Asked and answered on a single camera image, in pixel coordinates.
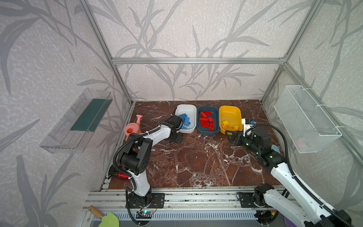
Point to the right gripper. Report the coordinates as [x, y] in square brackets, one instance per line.
[240, 135]

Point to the light blue toy shovel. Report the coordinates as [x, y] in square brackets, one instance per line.
[276, 149]

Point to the white rectangular container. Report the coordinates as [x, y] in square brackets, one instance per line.
[191, 111]

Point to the white wire mesh basket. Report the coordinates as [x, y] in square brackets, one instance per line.
[307, 124]

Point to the red metallic can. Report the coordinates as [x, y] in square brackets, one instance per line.
[115, 173]

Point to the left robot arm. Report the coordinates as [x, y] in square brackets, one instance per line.
[133, 157]

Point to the yellow rectangular container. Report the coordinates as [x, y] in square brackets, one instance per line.
[231, 114]

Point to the teal rectangular container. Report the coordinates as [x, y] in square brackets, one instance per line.
[214, 114]

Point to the clear plastic wall shelf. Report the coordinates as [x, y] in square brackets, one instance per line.
[75, 129]

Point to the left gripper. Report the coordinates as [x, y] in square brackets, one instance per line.
[179, 139]

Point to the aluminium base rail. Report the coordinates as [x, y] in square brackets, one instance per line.
[215, 203]

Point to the pink watering can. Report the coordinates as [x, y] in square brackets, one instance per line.
[133, 127]

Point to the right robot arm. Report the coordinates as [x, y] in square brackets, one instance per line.
[299, 203]

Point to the small red lego brick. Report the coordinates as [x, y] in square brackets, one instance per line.
[210, 120]

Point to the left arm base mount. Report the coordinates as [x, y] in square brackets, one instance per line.
[151, 200]

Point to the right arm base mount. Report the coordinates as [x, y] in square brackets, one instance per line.
[246, 200]

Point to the green trowel wooden handle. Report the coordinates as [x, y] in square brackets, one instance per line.
[108, 220]

